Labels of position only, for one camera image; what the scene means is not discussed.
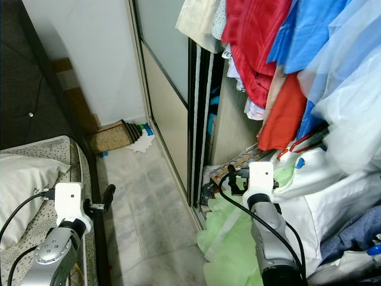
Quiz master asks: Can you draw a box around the black framed wardrobe door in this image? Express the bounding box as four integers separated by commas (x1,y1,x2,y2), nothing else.
188,37,227,209

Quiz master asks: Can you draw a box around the white printed pillow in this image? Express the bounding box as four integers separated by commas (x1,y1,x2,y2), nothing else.
0,154,75,251

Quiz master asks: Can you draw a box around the white hanging shirt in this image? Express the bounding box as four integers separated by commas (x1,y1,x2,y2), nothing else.
223,42,266,121

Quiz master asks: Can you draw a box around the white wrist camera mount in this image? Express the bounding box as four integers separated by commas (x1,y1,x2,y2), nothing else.
244,161,276,206
55,182,93,234

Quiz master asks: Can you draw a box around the translucent plastic garment cover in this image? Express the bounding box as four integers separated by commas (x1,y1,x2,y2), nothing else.
298,0,381,173

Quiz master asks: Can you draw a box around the black tufted headboard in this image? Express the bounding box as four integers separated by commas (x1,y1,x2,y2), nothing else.
0,0,91,154

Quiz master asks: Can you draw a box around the light green tulle fabric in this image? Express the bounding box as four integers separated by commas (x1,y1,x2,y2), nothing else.
196,164,274,286

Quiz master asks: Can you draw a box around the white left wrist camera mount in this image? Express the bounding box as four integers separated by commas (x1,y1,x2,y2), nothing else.
55,182,93,234

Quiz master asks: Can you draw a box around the white tote bag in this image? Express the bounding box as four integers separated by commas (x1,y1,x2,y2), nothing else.
274,143,343,200

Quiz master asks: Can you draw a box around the green and blue bottle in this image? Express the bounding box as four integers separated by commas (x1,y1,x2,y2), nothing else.
137,123,154,136

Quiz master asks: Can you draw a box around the orange patterned board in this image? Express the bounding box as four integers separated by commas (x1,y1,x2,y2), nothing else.
208,146,263,191

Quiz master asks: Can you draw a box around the dark bed frame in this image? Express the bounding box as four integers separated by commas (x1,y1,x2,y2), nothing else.
76,140,112,286

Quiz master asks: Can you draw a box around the red hanging garment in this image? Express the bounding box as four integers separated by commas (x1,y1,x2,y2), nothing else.
220,0,295,109

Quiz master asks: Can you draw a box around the blue hanging garment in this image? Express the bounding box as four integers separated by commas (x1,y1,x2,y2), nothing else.
267,0,352,75

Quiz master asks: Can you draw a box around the grey patterned mattress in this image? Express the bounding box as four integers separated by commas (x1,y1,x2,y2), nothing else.
0,136,96,286

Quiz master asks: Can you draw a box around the cream hanging garment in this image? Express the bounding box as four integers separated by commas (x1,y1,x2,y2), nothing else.
176,0,224,54

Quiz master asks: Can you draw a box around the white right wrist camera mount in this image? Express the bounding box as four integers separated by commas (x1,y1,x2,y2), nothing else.
244,161,276,206

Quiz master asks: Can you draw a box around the white folded cloth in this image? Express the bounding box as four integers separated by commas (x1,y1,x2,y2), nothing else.
280,173,381,258

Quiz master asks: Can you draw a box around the white rag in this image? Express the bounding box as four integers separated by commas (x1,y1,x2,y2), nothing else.
128,134,156,154

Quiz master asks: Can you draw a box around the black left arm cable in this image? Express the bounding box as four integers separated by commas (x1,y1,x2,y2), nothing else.
8,245,39,286
0,189,58,251

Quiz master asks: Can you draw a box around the blue denim garment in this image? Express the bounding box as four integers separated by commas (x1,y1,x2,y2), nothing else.
318,206,381,266

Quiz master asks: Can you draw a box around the orange hanging garment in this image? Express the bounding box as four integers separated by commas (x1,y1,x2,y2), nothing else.
257,73,310,153

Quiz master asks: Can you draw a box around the frosted glass wardrobe door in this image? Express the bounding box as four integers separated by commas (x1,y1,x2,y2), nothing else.
130,0,200,230

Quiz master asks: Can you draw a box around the brown doormat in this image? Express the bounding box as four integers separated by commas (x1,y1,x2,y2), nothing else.
86,121,132,156

